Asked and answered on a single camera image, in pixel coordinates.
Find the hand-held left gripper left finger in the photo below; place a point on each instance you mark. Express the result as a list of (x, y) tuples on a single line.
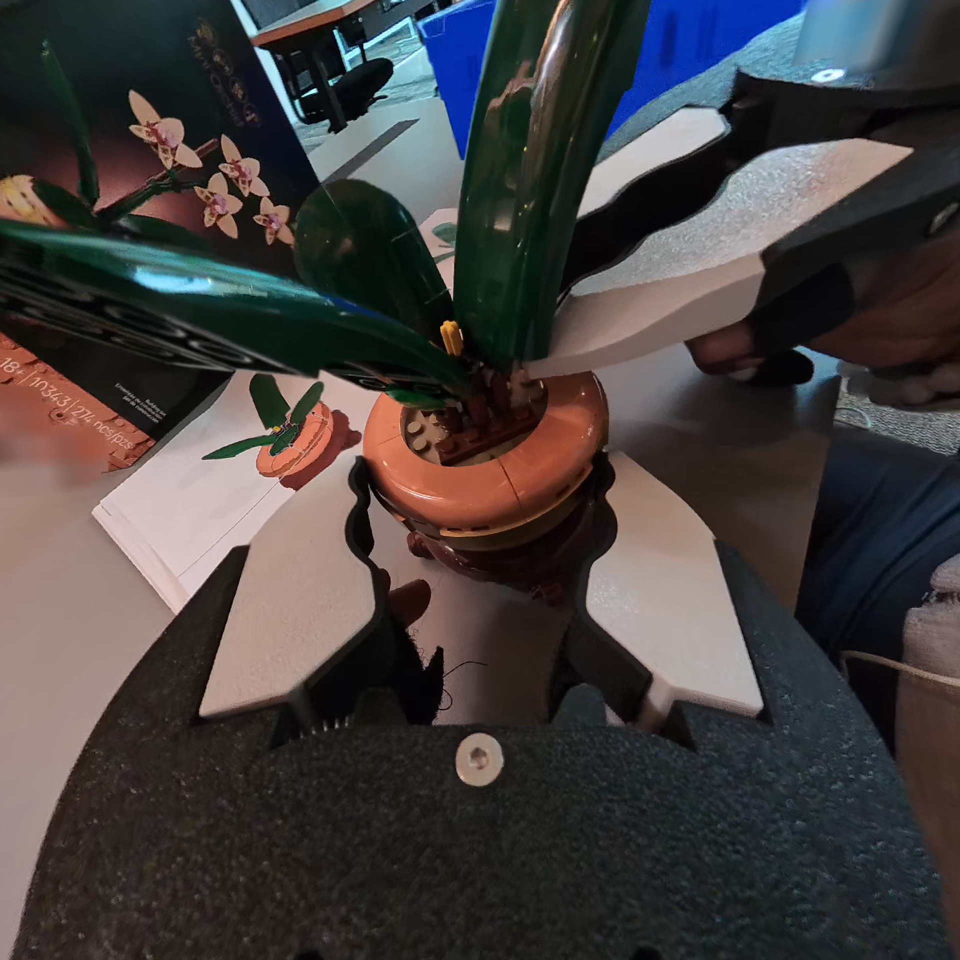
[(300, 607)]

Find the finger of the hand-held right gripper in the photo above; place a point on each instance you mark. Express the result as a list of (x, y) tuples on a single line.
[(652, 150), (675, 300)]

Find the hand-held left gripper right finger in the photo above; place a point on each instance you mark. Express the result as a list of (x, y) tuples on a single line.
[(667, 600)]

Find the building instruction booklet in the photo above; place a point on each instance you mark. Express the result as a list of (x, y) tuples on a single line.
[(187, 510)]

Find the person's right forearm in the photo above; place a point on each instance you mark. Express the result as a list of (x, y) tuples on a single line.
[(922, 390)]

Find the grey desk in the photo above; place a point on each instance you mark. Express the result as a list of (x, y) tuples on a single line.
[(75, 637)]

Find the brown-topped office desk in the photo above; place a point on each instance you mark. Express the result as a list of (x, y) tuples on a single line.
[(315, 22)]

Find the person's left hand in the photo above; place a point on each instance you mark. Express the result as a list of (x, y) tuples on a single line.
[(411, 604)]

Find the person's right hand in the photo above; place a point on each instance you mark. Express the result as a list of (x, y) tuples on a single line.
[(907, 300)]

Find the blue plastic bin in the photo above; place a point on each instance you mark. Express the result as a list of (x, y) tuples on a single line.
[(675, 52)]

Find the black office chair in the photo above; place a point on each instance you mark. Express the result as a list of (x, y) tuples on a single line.
[(360, 82)]

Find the black orchid toy set box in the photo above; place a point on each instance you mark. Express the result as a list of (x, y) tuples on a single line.
[(150, 75)]

